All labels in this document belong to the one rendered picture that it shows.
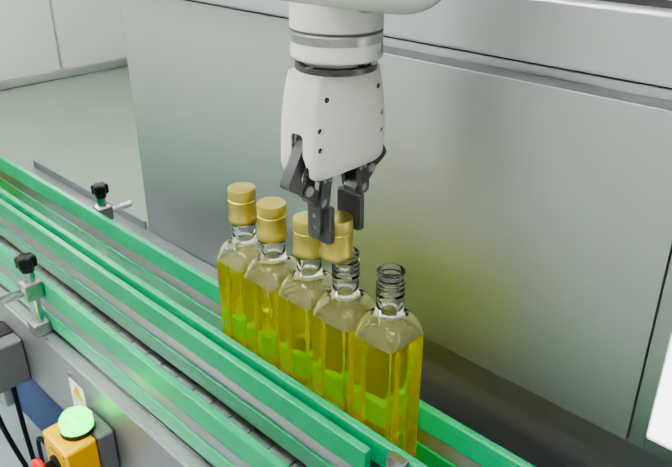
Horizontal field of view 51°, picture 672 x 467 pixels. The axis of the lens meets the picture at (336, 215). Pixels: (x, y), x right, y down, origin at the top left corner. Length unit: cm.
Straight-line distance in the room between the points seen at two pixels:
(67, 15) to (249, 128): 605
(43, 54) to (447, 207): 635
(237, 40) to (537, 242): 52
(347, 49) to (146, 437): 56
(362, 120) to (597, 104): 21
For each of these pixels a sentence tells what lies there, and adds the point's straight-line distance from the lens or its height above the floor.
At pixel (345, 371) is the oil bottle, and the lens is 77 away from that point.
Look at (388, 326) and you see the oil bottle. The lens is 71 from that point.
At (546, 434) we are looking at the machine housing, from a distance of 89.
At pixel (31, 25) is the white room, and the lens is 692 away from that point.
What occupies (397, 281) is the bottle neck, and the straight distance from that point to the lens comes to 69.
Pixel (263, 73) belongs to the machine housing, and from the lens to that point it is 99.
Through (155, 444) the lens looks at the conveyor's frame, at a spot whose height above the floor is 104.
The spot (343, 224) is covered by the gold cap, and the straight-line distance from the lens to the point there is 69.
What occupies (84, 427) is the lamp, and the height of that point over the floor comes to 101.
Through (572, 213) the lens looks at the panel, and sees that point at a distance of 70.
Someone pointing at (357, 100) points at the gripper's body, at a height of 148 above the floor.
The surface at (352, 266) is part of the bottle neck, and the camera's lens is 72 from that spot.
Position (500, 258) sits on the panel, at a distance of 77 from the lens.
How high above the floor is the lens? 166
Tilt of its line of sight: 26 degrees down
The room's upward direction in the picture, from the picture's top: straight up
